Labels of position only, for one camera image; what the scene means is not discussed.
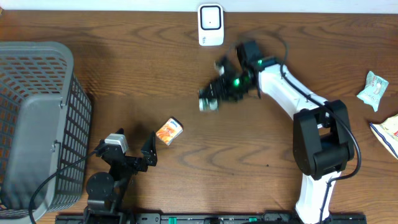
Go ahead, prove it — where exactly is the orange tissue packet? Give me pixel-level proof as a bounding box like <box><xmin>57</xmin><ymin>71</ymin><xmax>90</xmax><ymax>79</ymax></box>
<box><xmin>155</xmin><ymin>118</ymin><xmax>183</xmax><ymax>146</ymax></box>

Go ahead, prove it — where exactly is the green square box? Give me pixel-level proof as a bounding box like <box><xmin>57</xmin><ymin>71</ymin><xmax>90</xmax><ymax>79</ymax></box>
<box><xmin>198</xmin><ymin>89</ymin><xmax>218</xmax><ymax>112</ymax></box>

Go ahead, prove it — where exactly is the teal wet wipes pack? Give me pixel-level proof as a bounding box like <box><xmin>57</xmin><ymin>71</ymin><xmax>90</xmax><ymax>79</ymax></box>
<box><xmin>357</xmin><ymin>71</ymin><xmax>389</xmax><ymax>112</ymax></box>

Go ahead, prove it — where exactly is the yellow wet wipes pack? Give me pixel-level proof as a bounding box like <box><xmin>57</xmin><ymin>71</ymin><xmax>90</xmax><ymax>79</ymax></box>
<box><xmin>369</xmin><ymin>115</ymin><xmax>397</xmax><ymax>159</ymax></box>

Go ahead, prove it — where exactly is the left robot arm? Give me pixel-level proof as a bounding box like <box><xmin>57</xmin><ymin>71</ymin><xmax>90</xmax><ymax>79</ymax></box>
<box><xmin>82</xmin><ymin>128</ymin><xmax>157</xmax><ymax>223</ymax></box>

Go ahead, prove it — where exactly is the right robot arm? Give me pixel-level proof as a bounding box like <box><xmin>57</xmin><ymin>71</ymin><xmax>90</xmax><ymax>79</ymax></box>
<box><xmin>199</xmin><ymin>57</ymin><xmax>361</xmax><ymax>223</ymax></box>

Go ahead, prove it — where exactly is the white barcode scanner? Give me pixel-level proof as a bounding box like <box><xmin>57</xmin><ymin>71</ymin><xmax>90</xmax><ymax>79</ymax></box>
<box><xmin>197</xmin><ymin>4</ymin><xmax>224</xmax><ymax>47</ymax></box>

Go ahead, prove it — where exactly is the grey plastic shopping basket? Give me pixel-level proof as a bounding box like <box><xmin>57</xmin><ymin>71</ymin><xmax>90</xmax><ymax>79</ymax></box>
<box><xmin>1</xmin><ymin>42</ymin><xmax>92</xmax><ymax>223</ymax></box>

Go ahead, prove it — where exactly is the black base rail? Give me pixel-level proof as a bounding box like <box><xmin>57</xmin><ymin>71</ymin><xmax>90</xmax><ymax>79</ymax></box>
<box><xmin>55</xmin><ymin>212</ymin><xmax>368</xmax><ymax>224</ymax></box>

